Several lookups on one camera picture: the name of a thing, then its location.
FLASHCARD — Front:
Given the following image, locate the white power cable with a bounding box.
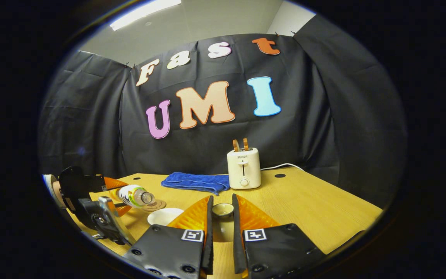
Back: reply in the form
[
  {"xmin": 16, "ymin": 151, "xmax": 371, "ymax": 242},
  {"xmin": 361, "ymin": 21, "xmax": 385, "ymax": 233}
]
[{"xmin": 261, "ymin": 163, "xmax": 305, "ymax": 172}]

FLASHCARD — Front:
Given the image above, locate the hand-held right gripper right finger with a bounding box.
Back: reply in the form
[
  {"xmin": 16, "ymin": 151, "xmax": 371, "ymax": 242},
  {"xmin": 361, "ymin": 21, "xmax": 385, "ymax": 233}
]
[{"xmin": 232, "ymin": 193, "xmax": 326, "ymax": 279}]

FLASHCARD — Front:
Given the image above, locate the blue towel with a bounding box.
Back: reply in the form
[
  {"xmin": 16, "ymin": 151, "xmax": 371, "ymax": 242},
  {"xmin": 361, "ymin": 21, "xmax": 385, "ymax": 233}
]
[{"xmin": 161, "ymin": 172, "xmax": 230, "ymax": 196}]

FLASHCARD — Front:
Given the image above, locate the white teacup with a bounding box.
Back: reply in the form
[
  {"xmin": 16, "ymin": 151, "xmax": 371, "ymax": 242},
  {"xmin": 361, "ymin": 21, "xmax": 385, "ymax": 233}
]
[{"xmin": 147, "ymin": 208, "xmax": 185, "ymax": 226}]

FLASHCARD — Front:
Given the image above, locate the clear labelled water bottle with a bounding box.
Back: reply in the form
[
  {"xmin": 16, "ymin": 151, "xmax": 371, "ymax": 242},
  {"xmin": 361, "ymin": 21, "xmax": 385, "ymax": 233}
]
[{"xmin": 117, "ymin": 185, "xmax": 156, "ymax": 208}]

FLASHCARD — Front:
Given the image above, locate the white toaster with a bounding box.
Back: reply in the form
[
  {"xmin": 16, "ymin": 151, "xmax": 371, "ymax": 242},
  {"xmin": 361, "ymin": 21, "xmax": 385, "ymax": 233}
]
[{"xmin": 227, "ymin": 147, "xmax": 261, "ymax": 189}]

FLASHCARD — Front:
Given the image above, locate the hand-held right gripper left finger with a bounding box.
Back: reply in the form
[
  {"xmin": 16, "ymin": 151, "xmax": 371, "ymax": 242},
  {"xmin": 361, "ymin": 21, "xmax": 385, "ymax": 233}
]
[{"xmin": 123, "ymin": 195, "xmax": 214, "ymax": 279}]

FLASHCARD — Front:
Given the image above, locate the beige teacup lid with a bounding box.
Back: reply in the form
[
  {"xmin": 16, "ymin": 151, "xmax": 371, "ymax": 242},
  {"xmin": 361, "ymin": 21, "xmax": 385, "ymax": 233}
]
[{"xmin": 211, "ymin": 203, "xmax": 234, "ymax": 243}]

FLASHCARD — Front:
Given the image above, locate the round brown coaster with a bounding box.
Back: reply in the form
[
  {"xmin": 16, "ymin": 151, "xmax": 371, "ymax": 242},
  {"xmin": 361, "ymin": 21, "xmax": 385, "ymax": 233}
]
[{"xmin": 142, "ymin": 200, "xmax": 166, "ymax": 212}]

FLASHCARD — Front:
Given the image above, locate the black backdrop cloth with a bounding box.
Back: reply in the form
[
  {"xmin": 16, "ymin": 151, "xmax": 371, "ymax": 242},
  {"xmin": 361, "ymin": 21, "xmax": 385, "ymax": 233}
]
[{"xmin": 38, "ymin": 15, "xmax": 407, "ymax": 208}]

